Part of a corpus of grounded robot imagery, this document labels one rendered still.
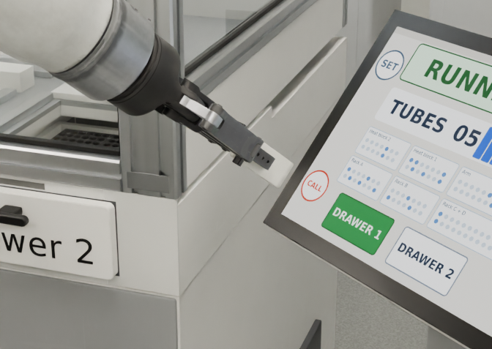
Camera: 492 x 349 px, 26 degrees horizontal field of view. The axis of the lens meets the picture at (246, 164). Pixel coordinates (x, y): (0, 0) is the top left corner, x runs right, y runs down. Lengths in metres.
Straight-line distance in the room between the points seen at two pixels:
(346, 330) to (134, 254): 1.54
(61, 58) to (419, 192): 0.46
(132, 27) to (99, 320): 0.70
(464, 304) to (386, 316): 1.94
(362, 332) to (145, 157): 1.63
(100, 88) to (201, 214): 0.60
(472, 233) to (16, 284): 0.73
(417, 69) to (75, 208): 0.50
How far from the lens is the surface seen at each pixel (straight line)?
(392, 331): 2.95
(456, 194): 1.15
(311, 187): 1.27
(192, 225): 1.47
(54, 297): 1.56
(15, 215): 1.47
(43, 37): 0.87
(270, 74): 1.75
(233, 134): 0.99
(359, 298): 3.10
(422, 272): 1.13
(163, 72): 0.95
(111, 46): 0.90
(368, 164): 1.23
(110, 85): 0.92
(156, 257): 1.45
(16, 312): 1.61
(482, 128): 1.17
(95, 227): 1.45
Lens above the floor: 1.52
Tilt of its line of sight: 22 degrees down
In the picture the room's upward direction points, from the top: straight up
